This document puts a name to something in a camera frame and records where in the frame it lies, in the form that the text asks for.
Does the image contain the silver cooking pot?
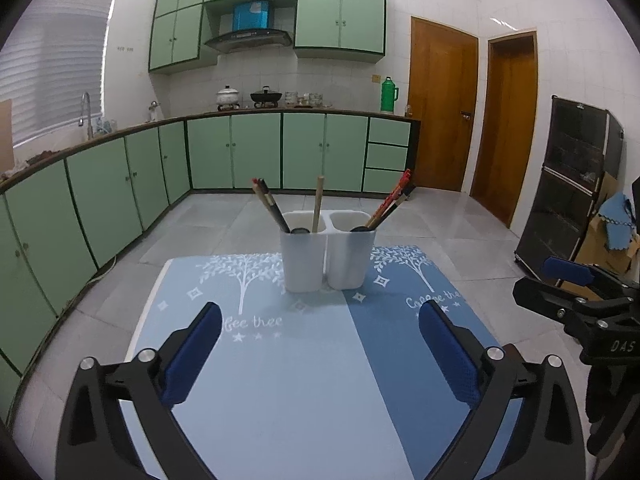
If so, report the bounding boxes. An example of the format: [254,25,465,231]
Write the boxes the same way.
[216,86,241,111]

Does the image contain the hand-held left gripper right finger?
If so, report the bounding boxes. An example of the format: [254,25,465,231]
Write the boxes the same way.
[418,301,587,480]

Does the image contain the plain wooden chopstick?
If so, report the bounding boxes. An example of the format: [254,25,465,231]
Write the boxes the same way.
[312,175,325,234]

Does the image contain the red orange patterned chopstick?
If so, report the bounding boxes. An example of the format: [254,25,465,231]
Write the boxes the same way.
[371,175,413,230]
[367,169,412,229]

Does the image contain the person's right hand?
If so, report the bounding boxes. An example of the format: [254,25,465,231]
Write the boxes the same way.
[586,362,640,463]

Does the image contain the light blue printed mat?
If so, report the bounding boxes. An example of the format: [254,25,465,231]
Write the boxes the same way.
[122,252,416,480]

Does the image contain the green thermos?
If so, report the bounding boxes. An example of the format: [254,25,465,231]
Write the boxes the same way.
[380,76,400,113]

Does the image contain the dark blue printed mat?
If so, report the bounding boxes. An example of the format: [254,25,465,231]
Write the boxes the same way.
[345,245,526,480]

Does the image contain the green kitchen cabinets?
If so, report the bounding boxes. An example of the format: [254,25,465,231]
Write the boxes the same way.
[0,112,422,411]
[148,0,387,74]

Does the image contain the metal sink faucet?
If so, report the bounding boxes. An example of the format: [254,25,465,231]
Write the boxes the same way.
[79,91,96,141]

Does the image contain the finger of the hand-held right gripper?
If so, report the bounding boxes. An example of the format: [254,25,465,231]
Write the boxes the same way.
[512,276,592,322]
[544,256,597,288]

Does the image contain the closed wooden door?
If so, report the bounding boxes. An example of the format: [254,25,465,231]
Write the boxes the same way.
[410,16,480,193]

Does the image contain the cardboard box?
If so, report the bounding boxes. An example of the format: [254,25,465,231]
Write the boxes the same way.
[575,172,640,292]

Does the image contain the black glass-front cabinet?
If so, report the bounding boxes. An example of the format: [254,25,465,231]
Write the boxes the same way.
[515,95,626,281]

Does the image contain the black wok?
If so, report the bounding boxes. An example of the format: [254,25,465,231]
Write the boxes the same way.
[250,86,282,108]

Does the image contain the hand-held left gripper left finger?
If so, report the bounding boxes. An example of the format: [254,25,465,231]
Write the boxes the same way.
[57,301,223,480]

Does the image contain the wooden door with frame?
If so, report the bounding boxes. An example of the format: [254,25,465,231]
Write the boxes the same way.
[470,31,539,229]

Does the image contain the long black chopstick metal band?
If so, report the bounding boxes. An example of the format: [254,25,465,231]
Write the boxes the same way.
[375,185,417,231]

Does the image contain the range hood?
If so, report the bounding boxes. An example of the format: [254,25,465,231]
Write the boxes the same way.
[204,0,294,54]

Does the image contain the window blinds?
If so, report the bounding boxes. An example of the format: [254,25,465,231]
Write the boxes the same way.
[0,0,121,149]

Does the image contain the glass jars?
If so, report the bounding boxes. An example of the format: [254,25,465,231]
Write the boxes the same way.
[285,91,323,109]

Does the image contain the green upper kitchen cabinets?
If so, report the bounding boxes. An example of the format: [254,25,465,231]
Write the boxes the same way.
[148,0,387,74]

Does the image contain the blue cloth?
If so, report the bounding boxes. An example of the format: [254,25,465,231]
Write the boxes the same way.
[597,192,639,252]

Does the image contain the green lower kitchen cabinets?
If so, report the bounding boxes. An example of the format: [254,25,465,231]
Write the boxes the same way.
[0,112,422,411]

